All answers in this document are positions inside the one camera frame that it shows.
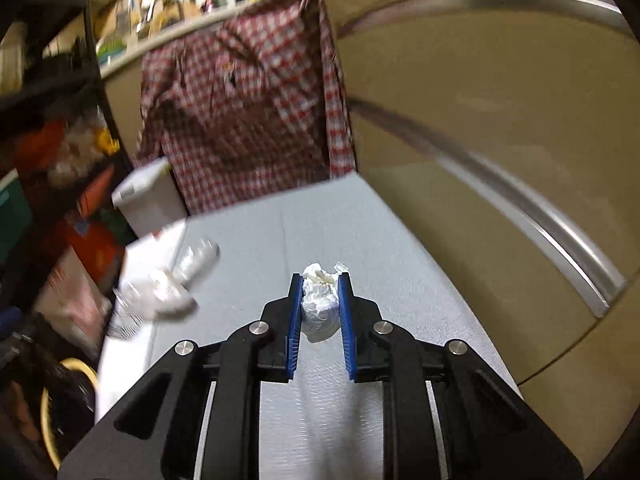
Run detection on pinkish plastic bag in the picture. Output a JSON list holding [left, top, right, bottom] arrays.
[[35, 247, 113, 356]]

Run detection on orange snack package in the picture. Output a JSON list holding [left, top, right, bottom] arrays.
[[75, 167, 123, 273]]

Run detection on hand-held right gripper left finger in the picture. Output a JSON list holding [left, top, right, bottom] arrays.
[[57, 272, 305, 480]]

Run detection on white lidded bin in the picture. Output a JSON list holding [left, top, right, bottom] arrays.
[[111, 157, 188, 241]]

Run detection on beige kitchen cabinet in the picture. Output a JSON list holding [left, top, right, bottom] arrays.
[[320, 0, 640, 393]]

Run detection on orange plastic bag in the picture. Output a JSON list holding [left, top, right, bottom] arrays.
[[15, 120, 66, 171]]

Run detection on black shelf rack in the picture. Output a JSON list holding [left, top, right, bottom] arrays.
[[0, 0, 136, 311]]

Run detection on yellow toy figure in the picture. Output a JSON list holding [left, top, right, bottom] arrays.
[[95, 127, 121, 156]]

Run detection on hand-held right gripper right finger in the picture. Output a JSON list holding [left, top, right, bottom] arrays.
[[337, 272, 585, 480]]

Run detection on green storage box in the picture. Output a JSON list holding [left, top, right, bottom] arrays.
[[0, 170, 33, 261]]

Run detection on white paper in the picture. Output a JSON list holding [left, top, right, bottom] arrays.
[[300, 261, 346, 345]]

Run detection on red plaid shirt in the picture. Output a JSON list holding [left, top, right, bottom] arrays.
[[132, 0, 357, 216]]

